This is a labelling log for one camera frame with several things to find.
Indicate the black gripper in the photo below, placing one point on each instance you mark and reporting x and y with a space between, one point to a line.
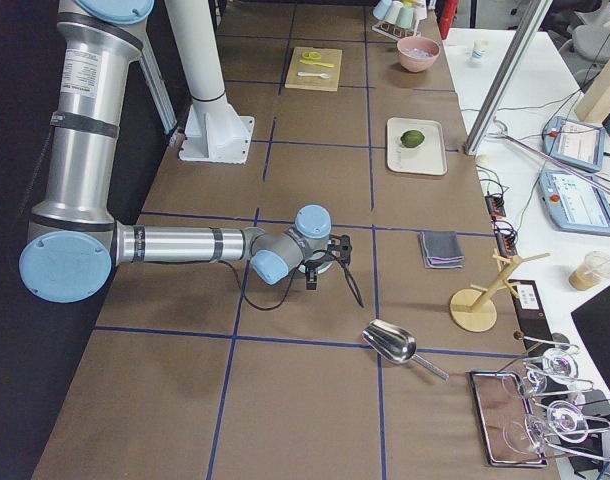
312 281

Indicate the mint green bowl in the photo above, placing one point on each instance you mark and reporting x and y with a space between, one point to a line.
320 269

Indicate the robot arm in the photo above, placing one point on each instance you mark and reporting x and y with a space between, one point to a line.
73 241

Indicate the white plastic spoon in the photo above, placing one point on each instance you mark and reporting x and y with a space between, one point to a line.
305 74

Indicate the pink bowl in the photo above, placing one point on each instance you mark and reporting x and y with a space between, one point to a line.
414 65

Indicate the metal scoop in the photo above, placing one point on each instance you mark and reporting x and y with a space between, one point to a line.
397 345

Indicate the grey folded cloth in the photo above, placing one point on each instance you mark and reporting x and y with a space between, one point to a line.
441 249

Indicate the wooden mug tree stand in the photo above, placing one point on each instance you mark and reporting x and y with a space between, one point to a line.
472 308

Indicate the cream rabbit tray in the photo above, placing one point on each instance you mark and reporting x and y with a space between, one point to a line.
427 159

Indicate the green avocado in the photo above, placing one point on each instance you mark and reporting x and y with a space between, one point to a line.
412 139

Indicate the yellow plastic knife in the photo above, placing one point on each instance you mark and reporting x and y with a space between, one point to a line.
317 63

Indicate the bamboo cutting board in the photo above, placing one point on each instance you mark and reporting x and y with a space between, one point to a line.
292 81

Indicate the black box with label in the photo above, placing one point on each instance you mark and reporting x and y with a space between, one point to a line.
529 310

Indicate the metal glass tray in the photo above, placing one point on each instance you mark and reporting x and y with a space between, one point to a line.
499 404

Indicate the reacher grabber stick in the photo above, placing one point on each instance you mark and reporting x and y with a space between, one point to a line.
501 132

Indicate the clear ice cubes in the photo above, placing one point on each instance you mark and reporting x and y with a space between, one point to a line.
417 53

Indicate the wine glass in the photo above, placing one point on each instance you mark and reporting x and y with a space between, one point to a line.
562 423
553 373

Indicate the green cup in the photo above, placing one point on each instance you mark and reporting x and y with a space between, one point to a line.
405 17

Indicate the near teach pendant tablet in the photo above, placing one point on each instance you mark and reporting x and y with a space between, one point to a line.
573 204

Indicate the teach pendant tablet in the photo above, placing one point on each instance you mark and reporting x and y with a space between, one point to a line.
573 204
575 143

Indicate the white paper cup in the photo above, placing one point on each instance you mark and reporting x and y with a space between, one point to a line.
478 52

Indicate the blue cup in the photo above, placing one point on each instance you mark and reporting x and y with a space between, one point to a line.
381 9

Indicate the iced coffee cup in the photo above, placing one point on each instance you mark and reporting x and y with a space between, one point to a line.
594 269

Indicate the far teach pendant tablet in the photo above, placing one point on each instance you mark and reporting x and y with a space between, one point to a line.
575 143

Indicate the red cylinder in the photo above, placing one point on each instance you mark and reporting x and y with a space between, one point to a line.
448 10

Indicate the white pillar mount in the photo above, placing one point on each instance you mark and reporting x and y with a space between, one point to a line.
214 132

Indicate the cup rack with wooden handle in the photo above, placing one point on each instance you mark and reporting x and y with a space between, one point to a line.
392 31

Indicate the aluminium frame post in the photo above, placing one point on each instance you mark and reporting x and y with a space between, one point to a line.
527 28

